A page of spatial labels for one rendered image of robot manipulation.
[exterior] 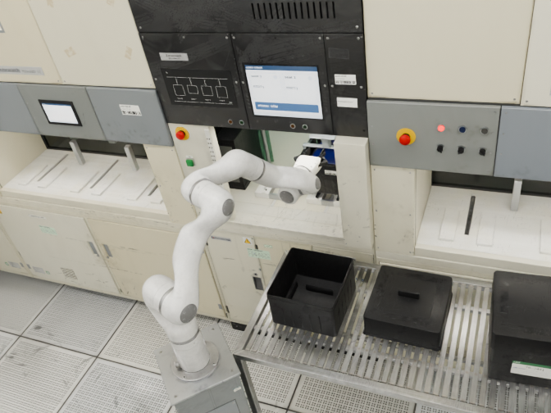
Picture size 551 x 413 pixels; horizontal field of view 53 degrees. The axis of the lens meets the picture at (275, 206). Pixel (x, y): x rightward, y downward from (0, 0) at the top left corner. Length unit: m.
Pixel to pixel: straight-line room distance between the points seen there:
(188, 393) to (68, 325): 1.71
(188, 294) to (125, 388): 1.45
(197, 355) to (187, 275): 0.37
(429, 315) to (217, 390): 0.85
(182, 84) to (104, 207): 1.04
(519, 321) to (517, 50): 0.85
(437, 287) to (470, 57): 0.88
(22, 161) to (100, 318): 1.08
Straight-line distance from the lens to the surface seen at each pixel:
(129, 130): 2.57
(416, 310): 2.17
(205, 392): 2.21
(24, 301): 4.10
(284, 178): 2.07
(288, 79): 2.05
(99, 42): 2.42
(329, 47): 1.95
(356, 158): 2.08
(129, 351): 3.44
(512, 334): 1.94
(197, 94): 2.27
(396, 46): 1.90
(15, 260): 4.07
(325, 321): 2.16
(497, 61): 1.88
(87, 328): 3.68
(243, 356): 2.23
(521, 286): 2.08
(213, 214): 1.82
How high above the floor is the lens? 2.52
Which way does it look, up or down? 38 degrees down
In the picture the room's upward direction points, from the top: 11 degrees counter-clockwise
